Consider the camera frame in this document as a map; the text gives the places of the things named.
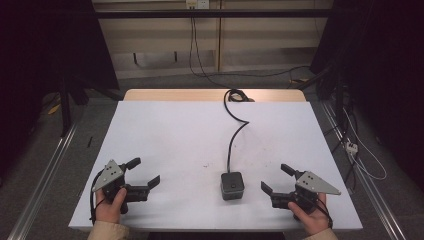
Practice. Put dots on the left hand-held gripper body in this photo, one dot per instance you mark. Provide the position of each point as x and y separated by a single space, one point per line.
111 173

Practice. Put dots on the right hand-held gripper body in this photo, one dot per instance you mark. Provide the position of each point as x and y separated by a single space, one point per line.
313 185

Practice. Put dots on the person's right hand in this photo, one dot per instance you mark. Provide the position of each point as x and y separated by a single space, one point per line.
313 221

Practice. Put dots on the person's left hand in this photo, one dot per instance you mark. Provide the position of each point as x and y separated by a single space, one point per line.
108 210

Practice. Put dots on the small black cube device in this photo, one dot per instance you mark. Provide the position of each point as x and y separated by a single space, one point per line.
232 186

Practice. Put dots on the small black stick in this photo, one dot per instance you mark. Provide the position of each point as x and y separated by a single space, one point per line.
89 141

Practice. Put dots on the white table cover board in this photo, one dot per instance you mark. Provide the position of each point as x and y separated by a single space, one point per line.
186 140

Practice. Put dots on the black metal stand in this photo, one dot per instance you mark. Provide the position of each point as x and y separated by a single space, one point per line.
65 113

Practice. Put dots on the black curtain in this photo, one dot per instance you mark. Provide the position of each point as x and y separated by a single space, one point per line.
383 66
40 50

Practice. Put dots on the black horizontal bar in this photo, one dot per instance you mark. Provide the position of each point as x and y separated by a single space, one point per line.
233 13

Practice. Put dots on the aluminium floor rail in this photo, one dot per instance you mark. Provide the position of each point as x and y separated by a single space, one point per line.
43 180
376 200

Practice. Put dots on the white wall outlet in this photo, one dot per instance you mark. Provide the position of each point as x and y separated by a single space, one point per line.
197 4

